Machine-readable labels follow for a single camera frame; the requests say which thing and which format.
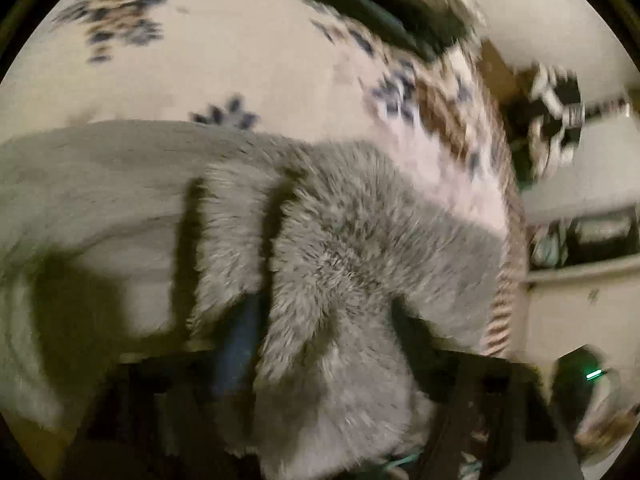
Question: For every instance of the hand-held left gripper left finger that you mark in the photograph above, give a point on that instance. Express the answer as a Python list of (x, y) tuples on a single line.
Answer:
[(239, 345)]

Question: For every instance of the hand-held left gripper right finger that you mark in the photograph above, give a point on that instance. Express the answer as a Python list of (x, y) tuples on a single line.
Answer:
[(425, 355)]

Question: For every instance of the grey furry blanket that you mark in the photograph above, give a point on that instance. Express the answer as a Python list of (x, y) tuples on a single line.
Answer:
[(350, 240)]

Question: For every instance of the white shelf with clutter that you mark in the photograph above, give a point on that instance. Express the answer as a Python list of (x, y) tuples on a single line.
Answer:
[(585, 240)]

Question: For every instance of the black and white patterned object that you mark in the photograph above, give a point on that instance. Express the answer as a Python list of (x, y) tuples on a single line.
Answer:
[(555, 115)]

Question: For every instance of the white floral printed blanket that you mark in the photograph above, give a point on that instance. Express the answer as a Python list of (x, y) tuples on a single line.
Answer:
[(250, 60)]

